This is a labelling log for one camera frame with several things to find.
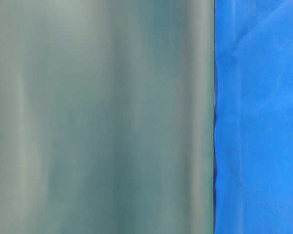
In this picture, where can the blue table cloth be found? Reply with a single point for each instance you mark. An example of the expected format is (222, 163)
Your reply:
(253, 132)

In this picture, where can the dark green backdrop sheet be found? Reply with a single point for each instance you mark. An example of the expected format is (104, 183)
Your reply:
(106, 116)

